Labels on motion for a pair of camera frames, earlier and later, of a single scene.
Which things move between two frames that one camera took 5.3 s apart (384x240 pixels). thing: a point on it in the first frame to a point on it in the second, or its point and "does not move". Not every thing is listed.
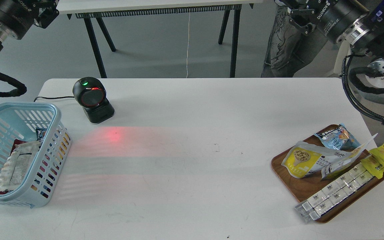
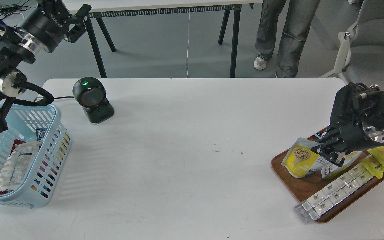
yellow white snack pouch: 304,158 does not move
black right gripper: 333,18 to 354,133
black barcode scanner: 91,94 does not move
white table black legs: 91,10 does not move
